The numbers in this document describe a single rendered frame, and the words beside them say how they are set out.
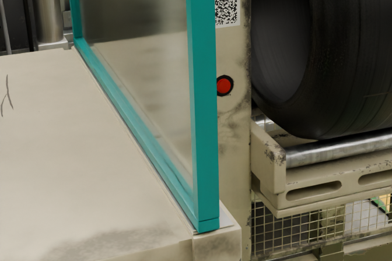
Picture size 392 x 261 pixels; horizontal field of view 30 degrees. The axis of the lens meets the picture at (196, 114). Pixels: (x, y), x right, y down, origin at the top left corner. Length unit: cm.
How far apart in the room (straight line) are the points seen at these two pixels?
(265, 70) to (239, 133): 32
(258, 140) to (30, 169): 84
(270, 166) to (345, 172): 18
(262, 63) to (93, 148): 110
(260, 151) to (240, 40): 24
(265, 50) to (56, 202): 122
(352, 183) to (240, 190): 24
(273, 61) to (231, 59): 38
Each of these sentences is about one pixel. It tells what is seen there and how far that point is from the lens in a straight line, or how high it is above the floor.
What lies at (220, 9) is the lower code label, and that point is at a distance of 142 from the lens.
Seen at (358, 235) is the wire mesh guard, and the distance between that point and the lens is 239.
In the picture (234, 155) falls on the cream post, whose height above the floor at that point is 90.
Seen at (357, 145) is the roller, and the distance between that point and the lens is 159.
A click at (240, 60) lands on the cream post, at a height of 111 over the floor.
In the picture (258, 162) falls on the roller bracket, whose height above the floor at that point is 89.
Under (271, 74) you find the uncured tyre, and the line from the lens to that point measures 181.
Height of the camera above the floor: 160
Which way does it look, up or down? 24 degrees down
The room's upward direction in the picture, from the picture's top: 2 degrees counter-clockwise
